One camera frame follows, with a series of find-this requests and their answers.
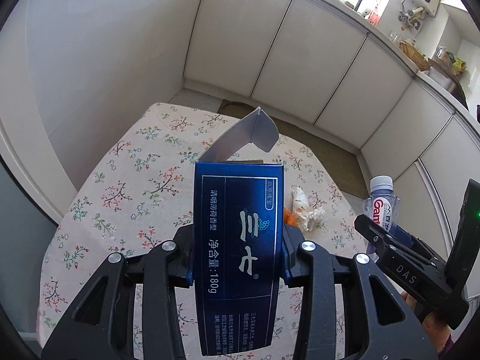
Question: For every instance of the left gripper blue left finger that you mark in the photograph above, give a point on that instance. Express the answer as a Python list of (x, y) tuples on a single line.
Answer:
[(99, 323)]

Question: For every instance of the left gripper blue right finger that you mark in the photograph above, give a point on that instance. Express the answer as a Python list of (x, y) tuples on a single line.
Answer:
[(348, 306)]

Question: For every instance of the clear plastic bottle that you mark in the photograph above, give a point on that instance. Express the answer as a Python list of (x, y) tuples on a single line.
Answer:
[(382, 206)]

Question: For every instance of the dark blue toothpaste box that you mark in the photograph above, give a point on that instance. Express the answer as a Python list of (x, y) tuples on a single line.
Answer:
[(237, 237)]

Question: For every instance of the white lower kitchen cabinets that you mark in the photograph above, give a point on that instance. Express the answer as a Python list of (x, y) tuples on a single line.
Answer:
[(320, 63)]

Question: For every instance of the person's right hand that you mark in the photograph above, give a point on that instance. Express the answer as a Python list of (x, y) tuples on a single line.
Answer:
[(439, 334)]

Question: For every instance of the crumpled white tissue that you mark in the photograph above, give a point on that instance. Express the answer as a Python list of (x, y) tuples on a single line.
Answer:
[(307, 218)]

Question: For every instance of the green floor mat left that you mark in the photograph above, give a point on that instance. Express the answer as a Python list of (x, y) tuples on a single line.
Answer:
[(342, 166)]

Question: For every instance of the floral tablecloth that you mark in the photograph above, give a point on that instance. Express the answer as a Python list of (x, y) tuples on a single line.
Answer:
[(141, 192)]

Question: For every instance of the steel tray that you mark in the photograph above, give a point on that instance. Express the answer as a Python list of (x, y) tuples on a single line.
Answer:
[(448, 81)]

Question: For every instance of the green yellow snack bags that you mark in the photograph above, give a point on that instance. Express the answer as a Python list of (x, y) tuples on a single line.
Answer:
[(450, 61)]

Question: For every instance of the woven basket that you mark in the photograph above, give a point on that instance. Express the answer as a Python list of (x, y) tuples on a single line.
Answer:
[(415, 56)]

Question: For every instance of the round woven mat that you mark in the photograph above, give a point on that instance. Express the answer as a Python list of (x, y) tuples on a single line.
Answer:
[(235, 109)]

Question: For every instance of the hanging utensils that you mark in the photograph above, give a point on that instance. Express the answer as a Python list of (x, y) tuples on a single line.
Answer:
[(412, 19)]

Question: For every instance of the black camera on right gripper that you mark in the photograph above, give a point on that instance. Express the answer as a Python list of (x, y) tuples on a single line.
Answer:
[(466, 245)]

